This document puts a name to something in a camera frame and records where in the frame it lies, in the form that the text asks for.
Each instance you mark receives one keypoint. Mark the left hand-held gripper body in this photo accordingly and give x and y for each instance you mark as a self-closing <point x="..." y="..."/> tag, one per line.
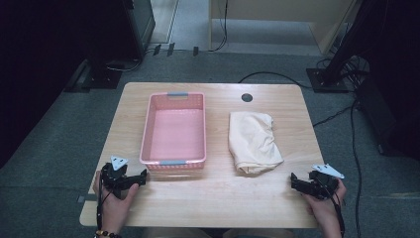
<point x="114" y="177"/>

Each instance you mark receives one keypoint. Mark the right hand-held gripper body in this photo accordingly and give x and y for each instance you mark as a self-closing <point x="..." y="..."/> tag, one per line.
<point x="325" y="183"/>

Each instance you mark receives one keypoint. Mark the pink plastic basket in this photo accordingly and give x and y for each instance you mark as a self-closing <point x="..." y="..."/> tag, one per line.
<point x="175" y="129"/>

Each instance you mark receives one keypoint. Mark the cream cloth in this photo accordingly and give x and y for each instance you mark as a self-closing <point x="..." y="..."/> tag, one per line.
<point x="252" y="142"/>

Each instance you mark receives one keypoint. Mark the person's right hand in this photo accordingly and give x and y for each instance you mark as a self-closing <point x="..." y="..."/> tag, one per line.
<point x="325" y="211"/>

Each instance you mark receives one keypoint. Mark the person's left hand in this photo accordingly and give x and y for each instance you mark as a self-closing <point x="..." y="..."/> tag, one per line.
<point x="115" y="208"/>

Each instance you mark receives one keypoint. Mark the round dark table grommet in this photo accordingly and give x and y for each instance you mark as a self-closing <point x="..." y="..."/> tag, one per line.
<point x="247" y="97"/>

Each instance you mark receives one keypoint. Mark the black flat stand base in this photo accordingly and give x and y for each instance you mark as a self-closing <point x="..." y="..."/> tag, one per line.
<point x="100" y="77"/>

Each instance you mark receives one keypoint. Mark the black stand with square base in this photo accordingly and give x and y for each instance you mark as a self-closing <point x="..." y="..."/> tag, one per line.
<point x="333" y="71"/>

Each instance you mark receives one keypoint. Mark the light wooden cabinet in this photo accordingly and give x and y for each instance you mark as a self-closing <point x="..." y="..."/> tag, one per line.
<point x="280" y="10"/>

